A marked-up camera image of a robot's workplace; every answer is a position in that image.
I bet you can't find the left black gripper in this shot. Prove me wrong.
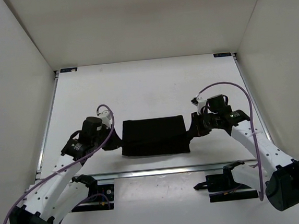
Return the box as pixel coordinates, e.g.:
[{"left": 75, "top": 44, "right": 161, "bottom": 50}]
[{"left": 93, "top": 121, "right": 125, "bottom": 149}]

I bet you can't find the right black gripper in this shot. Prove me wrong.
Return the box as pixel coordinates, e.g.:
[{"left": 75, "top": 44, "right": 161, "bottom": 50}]
[{"left": 186, "top": 109, "right": 221, "bottom": 138}]

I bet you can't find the black skirt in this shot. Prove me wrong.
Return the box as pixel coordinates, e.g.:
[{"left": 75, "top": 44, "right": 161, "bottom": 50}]
[{"left": 122, "top": 115, "right": 190, "bottom": 157}]

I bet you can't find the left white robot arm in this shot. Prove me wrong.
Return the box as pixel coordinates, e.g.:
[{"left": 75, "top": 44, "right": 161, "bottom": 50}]
[{"left": 8, "top": 110, "right": 114, "bottom": 224}]

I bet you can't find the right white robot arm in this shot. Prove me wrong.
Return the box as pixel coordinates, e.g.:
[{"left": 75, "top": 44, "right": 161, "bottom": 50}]
[{"left": 187, "top": 95, "right": 299, "bottom": 211}]

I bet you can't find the right blue label sticker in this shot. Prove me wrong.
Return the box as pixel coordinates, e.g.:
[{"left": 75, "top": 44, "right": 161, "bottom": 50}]
[{"left": 213, "top": 52, "right": 232, "bottom": 58}]

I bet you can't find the blue label sticker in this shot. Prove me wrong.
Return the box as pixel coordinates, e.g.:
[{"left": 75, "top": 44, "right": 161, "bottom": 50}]
[
  {"left": 59, "top": 67, "right": 78, "bottom": 73},
  {"left": 213, "top": 52, "right": 232, "bottom": 58}
]

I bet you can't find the left blue label sticker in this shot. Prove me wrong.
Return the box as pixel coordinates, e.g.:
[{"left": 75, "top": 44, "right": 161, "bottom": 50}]
[{"left": 59, "top": 67, "right": 78, "bottom": 73}]

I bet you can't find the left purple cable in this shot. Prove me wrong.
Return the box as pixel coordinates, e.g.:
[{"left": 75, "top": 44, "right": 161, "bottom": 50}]
[{"left": 0, "top": 103, "right": 123, "bottom": 224}]

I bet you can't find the purple cable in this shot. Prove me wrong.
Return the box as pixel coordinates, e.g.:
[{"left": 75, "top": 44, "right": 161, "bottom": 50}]
[
  {"left": 0, "top": 103, "right": 123, "bottom": 224},
  {"left": 194, "top": 79, "right": 266, "bottom": 207}
]

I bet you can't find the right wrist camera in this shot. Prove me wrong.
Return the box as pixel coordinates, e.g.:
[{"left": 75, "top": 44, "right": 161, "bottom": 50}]
[{"left": 191, "top": 97, "right": 207, "bottom": 115}]

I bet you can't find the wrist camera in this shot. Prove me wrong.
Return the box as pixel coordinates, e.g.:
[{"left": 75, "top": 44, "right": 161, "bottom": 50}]
[
  {"left": 191, "top": 97, "right": 207, "bottom": 115},
  {"left": 97, "top": 110, "right": 113, "bottom": 128}
]

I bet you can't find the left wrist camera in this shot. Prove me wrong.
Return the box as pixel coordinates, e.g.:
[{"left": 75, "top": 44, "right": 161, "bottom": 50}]
[{"left": 97, "top": 110, "right": 113, "bottom": 128}]

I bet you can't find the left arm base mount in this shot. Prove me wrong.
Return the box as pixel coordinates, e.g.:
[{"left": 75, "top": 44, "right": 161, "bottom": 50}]
[{"left": 71, "top": 180, "right": 115, "bottom": 213}]

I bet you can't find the aluminium rail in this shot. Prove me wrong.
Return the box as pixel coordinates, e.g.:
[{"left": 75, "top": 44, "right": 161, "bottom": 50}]
[{"left": 92, "top": 159, "right": 254, "bottom": 182}]

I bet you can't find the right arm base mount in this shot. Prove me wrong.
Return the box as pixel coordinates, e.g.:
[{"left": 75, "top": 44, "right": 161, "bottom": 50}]
[{"left": 193, "top": 172, "right": 258, "bottom": 203}]

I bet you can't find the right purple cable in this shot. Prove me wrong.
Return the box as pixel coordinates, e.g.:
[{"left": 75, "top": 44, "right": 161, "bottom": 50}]
[{"left": 194, "top": 79, "right": 266, "bottom": 207}]

